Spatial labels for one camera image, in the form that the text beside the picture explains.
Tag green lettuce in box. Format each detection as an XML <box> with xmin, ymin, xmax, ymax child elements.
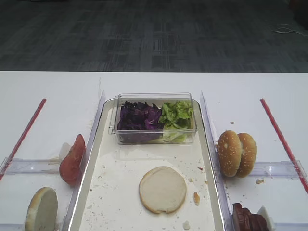
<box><xmin>158</xmin><ymin>101</ymin><xmax>193</xmax><ymax>143</ymax></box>

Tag bread crumb piece on tray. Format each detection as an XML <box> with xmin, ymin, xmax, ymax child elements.
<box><xmin>193</xmin><ymin>192</ymin><xmax>200</xmax><ymax>205</ymax></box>

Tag bread crumb on table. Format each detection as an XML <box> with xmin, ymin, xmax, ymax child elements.
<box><xmin>255</xmin><ymin>179</ymin><xmax>264</xmax><ymax>184</ymax></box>

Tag brown meat patties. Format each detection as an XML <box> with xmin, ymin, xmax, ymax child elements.
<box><xmin>232</xmin><ymin>203</ymin><xmax>269</xmax><ymax>231</ymax></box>

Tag clear plastic salad box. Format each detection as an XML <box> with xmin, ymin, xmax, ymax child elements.
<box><xmin>109</xmin><ymin>92</ymin><xmax>197</xmax><ymax>144</ymax></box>

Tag purple cabbage leaves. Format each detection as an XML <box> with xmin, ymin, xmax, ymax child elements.
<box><xmin>117</xmin><ymin>101</ymin><xmax>164</xmax><ymax>144</ymax></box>

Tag flat bun slice on tray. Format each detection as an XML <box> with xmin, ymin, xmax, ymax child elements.
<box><xmin>139</xmin><ymin>166</ymin><xmax>187</xmax><ymax>214</ymax></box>

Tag front sesame bun top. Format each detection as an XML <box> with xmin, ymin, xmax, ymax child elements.
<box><xmin>218</xmin><ymin>130</ymin><xmax>242</xmax><ymax>177</ymax></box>

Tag sesame bun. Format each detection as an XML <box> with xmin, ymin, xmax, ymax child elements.
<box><xmin>218</xmin><ymin>130</ymin><xmax>242</xmax><ymax>177</ymax></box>
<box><xmin>236</xmin><ymin>133</ymin><xmax>257</xmax><ymax>178</ymax></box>

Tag white plastic piece left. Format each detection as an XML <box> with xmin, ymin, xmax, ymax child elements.
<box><xmin>59</xmin><ymin>142</ymin><xmax>71</xmax><ymax>159</ymax></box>

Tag white metal tray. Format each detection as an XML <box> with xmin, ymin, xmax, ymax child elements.
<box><xmin>70</xmin><ymin>100</ymin><xmax>220</xmax><ymax>231</ymax></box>

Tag rear sesame bun top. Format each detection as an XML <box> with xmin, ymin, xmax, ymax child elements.
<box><xmin>236</xmin><ymin>133</ymin><xmax>257</xmax><ymax>178</ymax></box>

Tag right long clear divider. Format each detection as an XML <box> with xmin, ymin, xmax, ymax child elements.
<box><xmin>200</xmin><ymin>93</ymin><xmax>234</xmax><ymax>231</ymax></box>

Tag long clear divider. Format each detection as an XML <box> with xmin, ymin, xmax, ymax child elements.
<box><xmin>200</xmin><ymin>93</ymin><xmax>234</xmax><ymax>231</ymax></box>
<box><xmin>59</xmin><ymin>90</ymin><xmax>105</xmax><ymax>231</ymax></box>

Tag left long clear divider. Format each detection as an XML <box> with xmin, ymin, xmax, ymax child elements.
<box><xmin>59</xmin><ymin>90</ymin><xmax>105</xmax><ymax>231</ymax></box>

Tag left red tape strip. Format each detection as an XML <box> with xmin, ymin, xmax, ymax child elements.
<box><xmin>0</xmin><ymin>99</ymin><xmax>46</xmax><ymax>180</ymax></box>

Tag red tape strip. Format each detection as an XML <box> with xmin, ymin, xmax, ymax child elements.
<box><xmin>260</xmin><ymin>98</ymin><xmax>308</xmax><ymax>193</ymax></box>
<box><xmin>0</xmin><ymin>99</ymin><xmax>46</xmax><ymax>180</ymax></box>

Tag white plastic holder right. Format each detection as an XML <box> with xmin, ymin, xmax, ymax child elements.
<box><xmin>257</xmin><ymin>206</ymin><xmax>276</xmax><ymax>231</ymax></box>

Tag right red tape strip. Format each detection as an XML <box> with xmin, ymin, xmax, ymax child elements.
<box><xmin>260</xmin><ymin>98</ymin><xmax>308</xmax><ymax>193</ymax></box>

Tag right cross clear divider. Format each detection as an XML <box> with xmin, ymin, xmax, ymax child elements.
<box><xmin>248</xmin><ymin>161</ymin><xmax>307</xmax><ymax>179</ymax></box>

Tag cross clear divider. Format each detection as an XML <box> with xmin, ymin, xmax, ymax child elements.
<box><xmin>0</xmin><ymin>158</ymin><xmax>60</xmax><ymax>175</ymax></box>
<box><xmin>248</xmin><ymin>161</ymin><xmax>307</xmax><ymax>179</ymax></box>

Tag upright bun slice left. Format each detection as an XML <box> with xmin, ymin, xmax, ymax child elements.
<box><xmin>24</xmin><ymin>187</ymin><xmax>58</xmax><ymax>231</ymax></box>

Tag left cross clear divider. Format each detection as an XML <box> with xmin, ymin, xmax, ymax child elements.
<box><xmin>0</xmin><ymin>158</ymin><xmax>60</xmax><ymax>175</ymax></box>

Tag white cable on floor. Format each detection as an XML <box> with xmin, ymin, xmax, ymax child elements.
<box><xmin>269</xmin><ymin>23</ymin><xmax>308</xmax><ymax>39</ymax></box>

